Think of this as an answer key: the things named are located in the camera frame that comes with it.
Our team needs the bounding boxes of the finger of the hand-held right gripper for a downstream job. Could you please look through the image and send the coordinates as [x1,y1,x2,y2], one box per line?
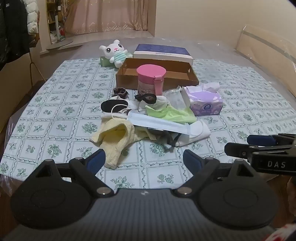
[247,133,296,147]
[225,142,256,161]

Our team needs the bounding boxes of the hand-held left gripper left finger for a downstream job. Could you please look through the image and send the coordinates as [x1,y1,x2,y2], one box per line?
[28,149,114,198]

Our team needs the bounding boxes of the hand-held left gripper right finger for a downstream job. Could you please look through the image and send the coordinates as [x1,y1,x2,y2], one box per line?
[174,149,259,197]

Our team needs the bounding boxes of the white cloth bag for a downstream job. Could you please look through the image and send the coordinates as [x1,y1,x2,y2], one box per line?
[174,120,211,147]

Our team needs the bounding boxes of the yellow towel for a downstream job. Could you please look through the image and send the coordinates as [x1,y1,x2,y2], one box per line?
[90,118,151,169]

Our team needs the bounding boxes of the blue face mask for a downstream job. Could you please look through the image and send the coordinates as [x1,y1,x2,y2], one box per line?
[111,104,192,135]

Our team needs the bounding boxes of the black round sponge pad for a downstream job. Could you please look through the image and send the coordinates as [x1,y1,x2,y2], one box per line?
[101,99,129,112]

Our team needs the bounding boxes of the dark brown scrunchie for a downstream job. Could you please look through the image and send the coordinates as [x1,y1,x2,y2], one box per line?
[112,88,129,98]

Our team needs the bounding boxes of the brown cardboard box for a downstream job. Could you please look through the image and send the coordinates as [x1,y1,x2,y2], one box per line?
[116,58,200,91]

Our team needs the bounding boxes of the light green cloth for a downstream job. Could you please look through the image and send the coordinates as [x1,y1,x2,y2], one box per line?
[145,105,197,123]

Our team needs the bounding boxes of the purple tissue pack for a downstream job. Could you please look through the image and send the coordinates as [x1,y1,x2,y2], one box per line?
[181,82,224,116]

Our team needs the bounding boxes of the clear plastic bag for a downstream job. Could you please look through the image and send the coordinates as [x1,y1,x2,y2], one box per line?
[163,86,188,111]

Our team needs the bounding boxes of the white crumpled cloth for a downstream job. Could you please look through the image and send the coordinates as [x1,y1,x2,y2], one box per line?
[138,95,172,114]

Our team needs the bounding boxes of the red patterned clothing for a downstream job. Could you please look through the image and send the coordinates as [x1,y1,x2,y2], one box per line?
[266,224,296,241]

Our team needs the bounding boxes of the plastic-wrapped beige headboard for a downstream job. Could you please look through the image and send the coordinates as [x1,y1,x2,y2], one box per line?
[236,24,296,68]

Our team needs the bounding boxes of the pink lidded cup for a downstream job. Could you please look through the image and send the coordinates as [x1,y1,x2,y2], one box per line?
[136,65,167,96]

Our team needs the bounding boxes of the small green box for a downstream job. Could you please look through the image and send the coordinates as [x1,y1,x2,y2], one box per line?
[100,56,116,67]

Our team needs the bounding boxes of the plastic-covered bed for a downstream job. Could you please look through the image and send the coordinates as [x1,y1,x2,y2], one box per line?
[30,35,296,93]

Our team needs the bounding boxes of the white plush bunny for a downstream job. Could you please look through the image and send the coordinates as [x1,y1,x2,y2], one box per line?
[99,39,133,68]

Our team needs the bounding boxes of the blue and white flat box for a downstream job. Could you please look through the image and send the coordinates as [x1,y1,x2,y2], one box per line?
[133,44,194,66]

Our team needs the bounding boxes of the brown jacket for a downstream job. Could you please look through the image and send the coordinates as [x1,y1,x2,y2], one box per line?
[29,14,41,48]

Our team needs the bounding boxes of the pink curtain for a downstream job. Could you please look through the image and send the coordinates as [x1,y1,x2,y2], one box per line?
[62,0,148,35]

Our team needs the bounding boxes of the black coat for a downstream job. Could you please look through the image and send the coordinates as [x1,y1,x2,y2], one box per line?
[0,0,31,70]

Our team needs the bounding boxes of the white puffer jacket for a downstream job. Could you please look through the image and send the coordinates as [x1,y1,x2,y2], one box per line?
[24,0,39,36]

